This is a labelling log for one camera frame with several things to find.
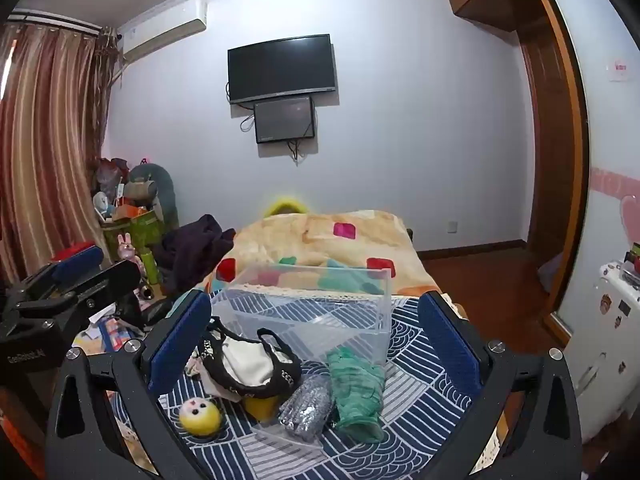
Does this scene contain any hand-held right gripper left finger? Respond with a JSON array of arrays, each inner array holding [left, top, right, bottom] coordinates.
[[44, 289, 213, 480]]

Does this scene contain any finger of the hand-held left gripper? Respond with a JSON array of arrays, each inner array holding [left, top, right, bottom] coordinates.
[[30, 259, 144, 328], [10, 244, 104, 307]]

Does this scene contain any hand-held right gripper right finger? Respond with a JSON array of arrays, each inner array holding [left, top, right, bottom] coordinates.
[[418, 289, 584, 480]]

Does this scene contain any yellow soft toy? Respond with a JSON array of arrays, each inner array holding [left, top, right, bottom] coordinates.
[[242, 392, 281, 424]]

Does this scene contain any pink bunny toy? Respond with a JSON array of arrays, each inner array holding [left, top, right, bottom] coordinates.
[[115, 232, 144, 275]]

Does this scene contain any green bottle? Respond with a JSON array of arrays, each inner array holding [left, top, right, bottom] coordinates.
[[139, 249, 162, 287]]

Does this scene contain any white floral cloth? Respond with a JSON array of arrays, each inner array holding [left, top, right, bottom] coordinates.
[[185, 350, 242, 402]]

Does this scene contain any green cardboard box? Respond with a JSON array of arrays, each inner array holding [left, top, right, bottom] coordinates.
[[102, 209, 164, 262]]

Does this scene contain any pile of printed papers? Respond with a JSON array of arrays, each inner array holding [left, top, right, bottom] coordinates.
[[73, 309, 151, 357]]

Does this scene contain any black and white bra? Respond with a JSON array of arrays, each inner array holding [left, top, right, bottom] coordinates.
[[187, 316, 304, 402]]

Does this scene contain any yellow round plush toy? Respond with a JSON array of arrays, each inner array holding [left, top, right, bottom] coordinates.
[[178, 396, 222, 437]]

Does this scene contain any dark purple clothing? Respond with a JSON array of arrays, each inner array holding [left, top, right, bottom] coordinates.
[[152, 213, 236, 297]]

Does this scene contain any green knitted cloth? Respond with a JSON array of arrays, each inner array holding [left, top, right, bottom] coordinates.
[[326, 344, 387, 444]]

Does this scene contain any red striped curtain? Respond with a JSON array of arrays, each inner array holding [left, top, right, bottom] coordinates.
[[0, 22, 120, 283]]

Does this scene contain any clear plastic storage box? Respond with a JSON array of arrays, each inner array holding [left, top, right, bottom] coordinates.
[[210, 263, 394, 367]]

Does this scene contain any grey sequin cloth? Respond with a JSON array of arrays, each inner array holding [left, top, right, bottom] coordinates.
[[277, 373, 335, 444]]

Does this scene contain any clear plastic lid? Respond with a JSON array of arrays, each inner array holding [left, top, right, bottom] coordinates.
[[250, 417, 332, 456]]

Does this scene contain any white refrigerator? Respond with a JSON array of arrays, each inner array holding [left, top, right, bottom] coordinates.
[[569, 259, 640, 442]]

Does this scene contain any orange blanket with coloured squares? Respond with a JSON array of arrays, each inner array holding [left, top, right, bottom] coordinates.
[[199, 208, 442, 302]]

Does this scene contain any white air conditioner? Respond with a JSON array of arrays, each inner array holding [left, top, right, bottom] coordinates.
[[117, 0, 209, 64]]

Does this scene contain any wooden door frame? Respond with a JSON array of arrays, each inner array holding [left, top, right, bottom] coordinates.
[[516, 0, 592, 348]]

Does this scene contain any pink heart wall sticker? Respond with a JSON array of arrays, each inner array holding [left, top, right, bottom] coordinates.
[[589, 164, 640, 247]]

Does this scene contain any small black wall monitor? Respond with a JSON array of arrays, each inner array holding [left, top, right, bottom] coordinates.
[[253, 95, 317, 145]]

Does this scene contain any curtain rail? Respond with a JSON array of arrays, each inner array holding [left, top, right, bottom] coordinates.
[[7, 7, 119, 37]]

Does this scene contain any black wall television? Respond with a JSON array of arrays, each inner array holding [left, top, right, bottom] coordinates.
[[227, 33, 337, 105]]

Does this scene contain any small pink wall sticker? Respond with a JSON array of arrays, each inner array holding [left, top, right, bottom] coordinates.
[[607, 57, 632, 82]]

